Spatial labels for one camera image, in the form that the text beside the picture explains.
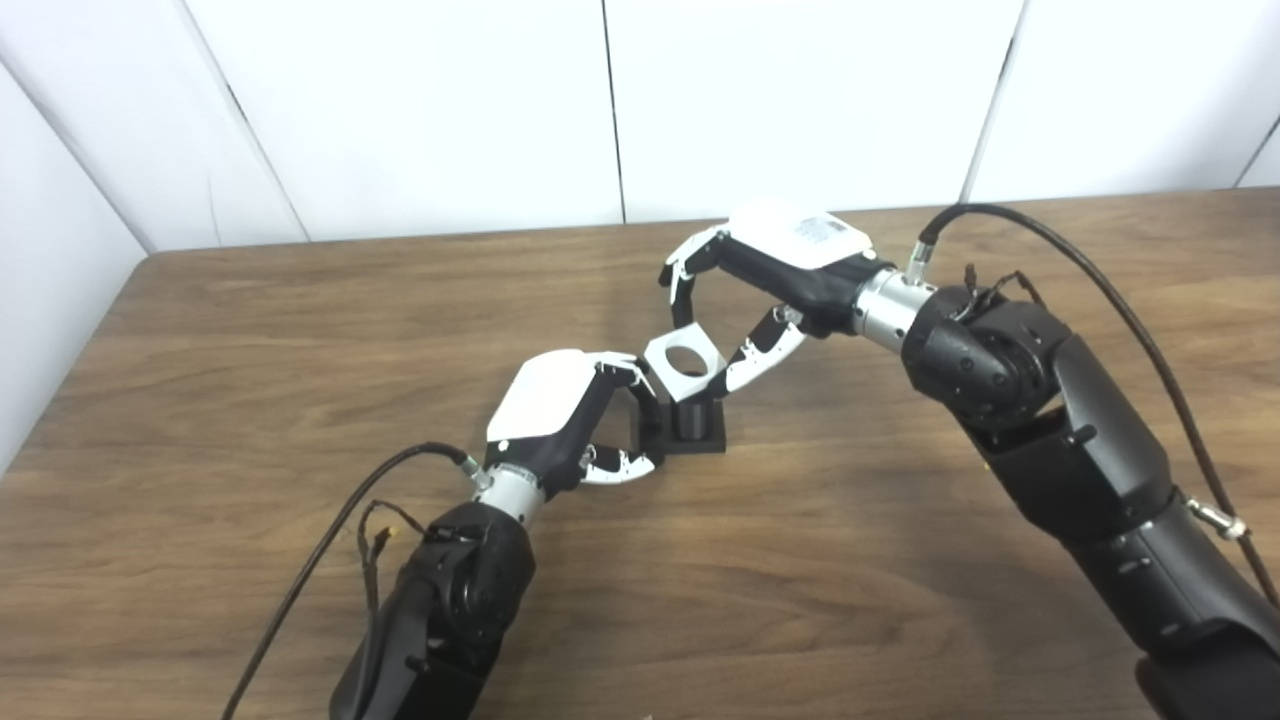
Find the black peg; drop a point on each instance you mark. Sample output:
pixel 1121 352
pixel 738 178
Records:
pixel 700 440

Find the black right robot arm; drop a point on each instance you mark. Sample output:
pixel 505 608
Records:
pixel 1080 450

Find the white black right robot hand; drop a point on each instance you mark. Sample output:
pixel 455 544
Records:
pixel 790 240

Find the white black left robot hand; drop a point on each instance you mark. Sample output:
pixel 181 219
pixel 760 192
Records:
pixel 545 395

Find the white square piece with hole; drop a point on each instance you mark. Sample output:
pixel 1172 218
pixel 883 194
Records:
pixel 690 388

